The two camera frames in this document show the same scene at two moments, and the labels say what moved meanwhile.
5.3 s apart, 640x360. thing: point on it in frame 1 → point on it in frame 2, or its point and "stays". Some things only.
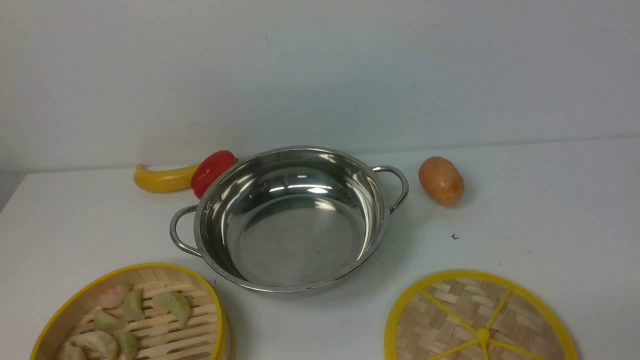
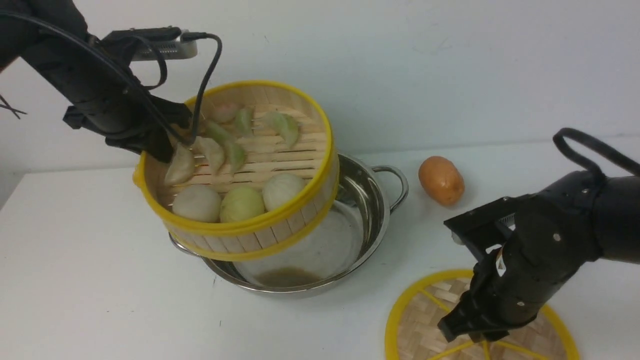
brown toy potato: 441,180 stays
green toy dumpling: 133,309 → 243,123
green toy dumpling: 179,305 → 275,123
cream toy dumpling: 75,348 → 182,165
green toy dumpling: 128,345 → 236,155
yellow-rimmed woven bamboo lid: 480,315 stays
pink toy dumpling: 112,296 → 224,112
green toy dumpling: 107,323 → 226,142
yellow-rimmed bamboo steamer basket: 154,311 → 262,181
